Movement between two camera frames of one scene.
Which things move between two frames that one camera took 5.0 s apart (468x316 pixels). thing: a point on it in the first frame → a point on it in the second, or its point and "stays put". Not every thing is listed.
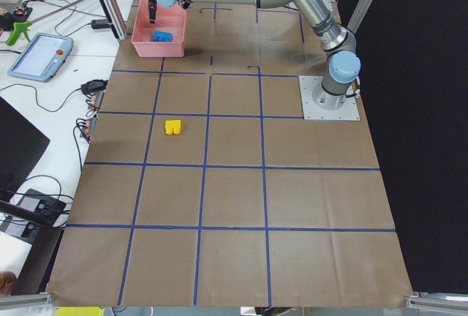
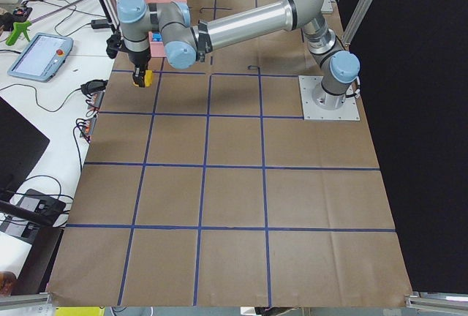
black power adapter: x=100 y=24 stays put
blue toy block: x=160 y=36 stays put
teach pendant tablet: x=42 y=57 stays put
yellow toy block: x=173 y=126 → x=148 y=77
